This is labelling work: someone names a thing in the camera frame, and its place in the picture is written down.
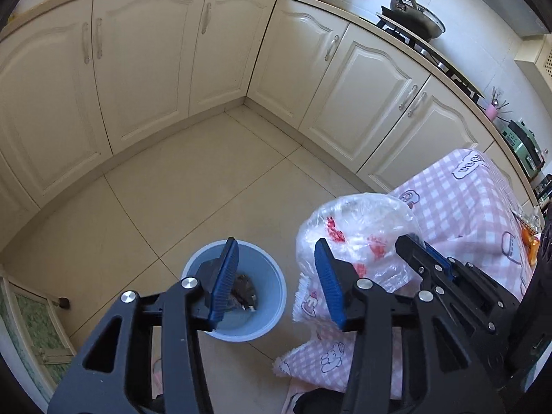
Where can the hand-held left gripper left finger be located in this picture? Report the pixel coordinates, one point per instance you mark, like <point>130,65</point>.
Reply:
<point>224,284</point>

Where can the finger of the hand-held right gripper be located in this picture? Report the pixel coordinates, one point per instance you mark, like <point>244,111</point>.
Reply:
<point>409,250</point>
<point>437,255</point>

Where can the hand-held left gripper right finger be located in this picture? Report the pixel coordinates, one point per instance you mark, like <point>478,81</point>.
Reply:
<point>330,284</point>

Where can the clear red-printed plastic bag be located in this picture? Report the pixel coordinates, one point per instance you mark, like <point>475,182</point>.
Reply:
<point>366,228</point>

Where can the blue plastic waste bin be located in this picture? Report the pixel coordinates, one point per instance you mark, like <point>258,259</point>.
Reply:
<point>267,306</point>

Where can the dark crumpled wrapper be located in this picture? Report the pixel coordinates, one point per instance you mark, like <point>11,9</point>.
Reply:
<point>243,291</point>

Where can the pink checked tablecloth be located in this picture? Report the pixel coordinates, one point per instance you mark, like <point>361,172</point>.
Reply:
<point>465,207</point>

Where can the orange snack packet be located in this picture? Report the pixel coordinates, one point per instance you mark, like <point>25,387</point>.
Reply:
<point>528,243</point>

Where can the black shoe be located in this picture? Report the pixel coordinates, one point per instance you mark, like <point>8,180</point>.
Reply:
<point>317,403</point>

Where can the black kitchen appliance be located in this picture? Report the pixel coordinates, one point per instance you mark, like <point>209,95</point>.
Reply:
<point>543,187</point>

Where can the green countertop oven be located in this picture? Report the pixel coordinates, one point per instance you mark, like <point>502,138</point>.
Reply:
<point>522,144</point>

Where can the pink utensil holder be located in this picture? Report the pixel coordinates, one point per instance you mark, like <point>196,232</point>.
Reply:
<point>492,110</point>

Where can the black door stopper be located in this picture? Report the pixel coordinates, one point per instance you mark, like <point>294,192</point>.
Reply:
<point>64,303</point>

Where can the black gas stove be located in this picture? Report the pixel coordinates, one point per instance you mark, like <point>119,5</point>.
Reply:
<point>435,56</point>

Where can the patterned glass door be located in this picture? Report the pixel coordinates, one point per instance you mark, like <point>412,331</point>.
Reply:
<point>30,332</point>

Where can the cream kitchen base cabinets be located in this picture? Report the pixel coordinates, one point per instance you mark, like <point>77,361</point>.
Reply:
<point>142,64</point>

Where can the black frying pan with lid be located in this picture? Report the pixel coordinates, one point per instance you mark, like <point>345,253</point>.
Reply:
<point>416,13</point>

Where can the cream lattice wall cabinet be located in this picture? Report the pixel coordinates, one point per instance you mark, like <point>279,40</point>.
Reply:
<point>537,64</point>

